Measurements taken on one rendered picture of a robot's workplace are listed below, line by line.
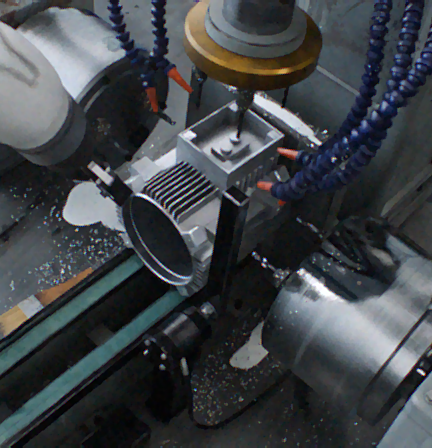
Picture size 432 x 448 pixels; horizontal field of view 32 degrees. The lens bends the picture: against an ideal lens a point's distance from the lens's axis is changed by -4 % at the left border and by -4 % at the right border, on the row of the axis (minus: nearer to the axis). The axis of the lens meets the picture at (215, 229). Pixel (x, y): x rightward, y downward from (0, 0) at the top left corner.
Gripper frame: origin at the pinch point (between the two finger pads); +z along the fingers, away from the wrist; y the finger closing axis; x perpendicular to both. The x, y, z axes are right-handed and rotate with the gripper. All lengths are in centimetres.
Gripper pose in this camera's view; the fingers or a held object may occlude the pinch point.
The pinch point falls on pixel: (115, 188)
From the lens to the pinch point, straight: 110.8
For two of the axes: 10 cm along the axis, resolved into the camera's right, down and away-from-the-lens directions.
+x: -6.4, 7.6, -0.6
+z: 2.5, 2.8, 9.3
